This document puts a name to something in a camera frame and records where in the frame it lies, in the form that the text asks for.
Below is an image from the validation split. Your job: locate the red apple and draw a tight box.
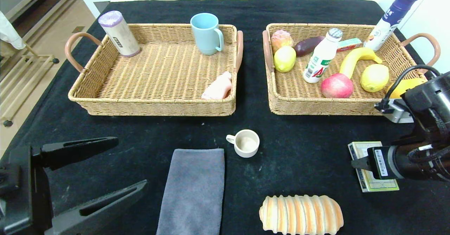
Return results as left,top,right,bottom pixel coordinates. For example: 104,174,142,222
321,73,354,99

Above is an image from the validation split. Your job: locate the grey metal shelf frame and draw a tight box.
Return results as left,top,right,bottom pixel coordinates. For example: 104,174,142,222
0,0,81,24

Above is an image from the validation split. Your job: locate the wicker basket holding food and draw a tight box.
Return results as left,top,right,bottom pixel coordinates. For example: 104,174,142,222
262,23,441,116

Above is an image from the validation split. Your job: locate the grey folded towel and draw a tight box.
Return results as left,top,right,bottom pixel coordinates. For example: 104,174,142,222
156,148,225,235

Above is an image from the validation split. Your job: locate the light blue mug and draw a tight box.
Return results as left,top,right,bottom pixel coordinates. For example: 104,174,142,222
190,13,224,56

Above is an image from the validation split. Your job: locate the black table cloth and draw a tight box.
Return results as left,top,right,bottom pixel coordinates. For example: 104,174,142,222
0,0,450,235

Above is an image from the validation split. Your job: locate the braided black arm cable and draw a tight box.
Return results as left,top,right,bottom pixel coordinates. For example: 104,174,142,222
406,142,450,172

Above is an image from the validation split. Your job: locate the wicker basket holding household items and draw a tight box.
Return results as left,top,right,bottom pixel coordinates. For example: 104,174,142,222
65,23,244,116

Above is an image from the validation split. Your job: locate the orange pink peach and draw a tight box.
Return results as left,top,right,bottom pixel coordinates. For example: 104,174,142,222
270,30,294,54

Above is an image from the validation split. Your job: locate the striped bread loaf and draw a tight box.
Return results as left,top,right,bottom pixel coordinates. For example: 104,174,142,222
259,195,344,235

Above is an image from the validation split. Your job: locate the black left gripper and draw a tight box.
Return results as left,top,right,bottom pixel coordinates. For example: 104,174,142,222
0,136,148,235

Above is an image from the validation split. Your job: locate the smooth black camera cable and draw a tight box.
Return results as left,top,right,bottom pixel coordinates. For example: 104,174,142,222
374,65,443,114

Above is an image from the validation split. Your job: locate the white bottle purple cap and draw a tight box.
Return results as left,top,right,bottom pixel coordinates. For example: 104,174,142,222
363,0,419,51

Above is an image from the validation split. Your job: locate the cream playing card box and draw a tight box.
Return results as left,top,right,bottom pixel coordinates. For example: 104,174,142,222
348,141,400,193

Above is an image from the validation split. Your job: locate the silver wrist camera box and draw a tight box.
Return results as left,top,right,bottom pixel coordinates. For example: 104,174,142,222
381,99,414,123

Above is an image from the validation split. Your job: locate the cream folding rack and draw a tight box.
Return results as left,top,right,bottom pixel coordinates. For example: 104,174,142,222
0,54,59,127

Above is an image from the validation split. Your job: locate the yellow lemon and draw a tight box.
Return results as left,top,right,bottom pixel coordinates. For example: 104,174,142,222
360,64,390,93
273,45,296,72

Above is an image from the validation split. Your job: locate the orange yellow mango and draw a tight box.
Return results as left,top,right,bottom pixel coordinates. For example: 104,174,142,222
388,78,428,99

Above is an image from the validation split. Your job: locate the white milk bottle green label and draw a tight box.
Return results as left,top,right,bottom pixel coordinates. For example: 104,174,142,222
303,28,343,84

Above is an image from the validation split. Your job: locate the small cream espresso cup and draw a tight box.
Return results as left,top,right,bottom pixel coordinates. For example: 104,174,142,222
226,129,260,158

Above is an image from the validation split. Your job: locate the dark purple eggplant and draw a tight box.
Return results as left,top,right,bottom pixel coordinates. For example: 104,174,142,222
294,36,327,57

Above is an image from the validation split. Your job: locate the cream canister purple lid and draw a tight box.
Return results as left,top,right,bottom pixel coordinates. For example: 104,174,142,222
98,11,141,57

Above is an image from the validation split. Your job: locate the white hanging cloth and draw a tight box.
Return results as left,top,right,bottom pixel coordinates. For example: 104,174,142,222
0,11,26,50

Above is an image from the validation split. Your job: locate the yellow banana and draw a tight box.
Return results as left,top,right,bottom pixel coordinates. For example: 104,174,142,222
339,47,383,80

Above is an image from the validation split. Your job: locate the red green snack pack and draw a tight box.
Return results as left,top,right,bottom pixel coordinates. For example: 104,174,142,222
337,38,362,53

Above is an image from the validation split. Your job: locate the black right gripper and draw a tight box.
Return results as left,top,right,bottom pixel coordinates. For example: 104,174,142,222
351,145,416,180

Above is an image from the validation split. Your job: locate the pale pink object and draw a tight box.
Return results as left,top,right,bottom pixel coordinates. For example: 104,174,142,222
201,71,233,100

